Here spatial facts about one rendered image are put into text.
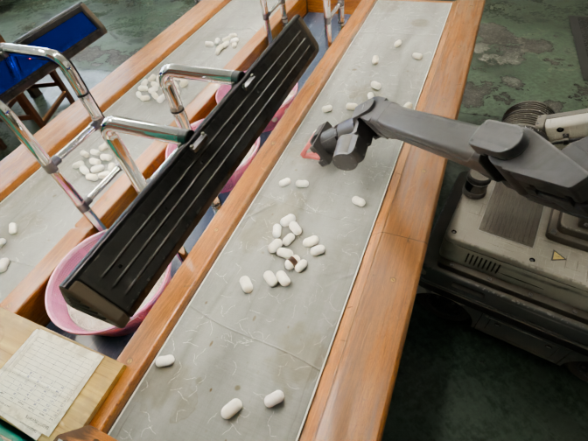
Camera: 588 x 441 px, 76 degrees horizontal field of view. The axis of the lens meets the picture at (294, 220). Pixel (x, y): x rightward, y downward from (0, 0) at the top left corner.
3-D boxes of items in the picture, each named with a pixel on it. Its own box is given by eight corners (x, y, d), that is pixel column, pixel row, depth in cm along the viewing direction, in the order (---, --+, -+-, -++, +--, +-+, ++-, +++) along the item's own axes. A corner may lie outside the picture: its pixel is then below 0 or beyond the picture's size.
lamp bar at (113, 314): (319, 52, 75) (318, 14, 70) (124, 332, 41) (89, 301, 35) (283, 49, 78) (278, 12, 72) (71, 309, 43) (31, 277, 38)
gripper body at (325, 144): (307, 148, 90) (329, 137, 84) (322, 122, 95) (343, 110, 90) (324, 167, 92) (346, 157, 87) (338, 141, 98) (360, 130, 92)
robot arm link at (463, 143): (571, 173, 48) (535, 122, 43) (540, 207, 49) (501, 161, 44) (395, 118, 85) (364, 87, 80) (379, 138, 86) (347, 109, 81)
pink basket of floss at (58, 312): (176, 234, 97) (163, 210, 90) (193, 324, 80) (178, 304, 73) (73, 269, 94) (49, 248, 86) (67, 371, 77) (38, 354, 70)
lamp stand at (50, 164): (160, 200, 106) (71, 44, 71) (115, 257, 95) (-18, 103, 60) (109, 187, 112) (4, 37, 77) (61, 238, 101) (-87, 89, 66)
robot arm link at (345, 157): (399, 120, 83) (374, 94, 79) (392, 160, 77) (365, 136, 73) (358, 140, 92) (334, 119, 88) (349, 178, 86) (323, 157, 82)
